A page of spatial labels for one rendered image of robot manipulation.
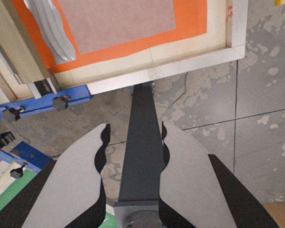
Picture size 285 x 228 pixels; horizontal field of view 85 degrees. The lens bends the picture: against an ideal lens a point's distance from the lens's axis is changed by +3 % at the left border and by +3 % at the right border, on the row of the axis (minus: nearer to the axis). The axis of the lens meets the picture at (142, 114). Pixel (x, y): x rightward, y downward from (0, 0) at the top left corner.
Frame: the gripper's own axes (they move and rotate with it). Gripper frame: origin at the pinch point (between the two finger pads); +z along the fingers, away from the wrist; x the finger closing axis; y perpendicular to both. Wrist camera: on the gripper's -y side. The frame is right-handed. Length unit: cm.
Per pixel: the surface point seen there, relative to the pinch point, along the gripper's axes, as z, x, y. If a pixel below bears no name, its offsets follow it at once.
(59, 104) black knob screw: 30.1, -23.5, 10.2
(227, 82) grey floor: 136, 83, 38
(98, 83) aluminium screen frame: 37.2, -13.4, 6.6
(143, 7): 40.7, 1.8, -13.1
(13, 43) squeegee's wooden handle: 30.4, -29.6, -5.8
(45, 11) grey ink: 39.9, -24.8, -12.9
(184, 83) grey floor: 136, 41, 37
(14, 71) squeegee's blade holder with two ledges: 30.2, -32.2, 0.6
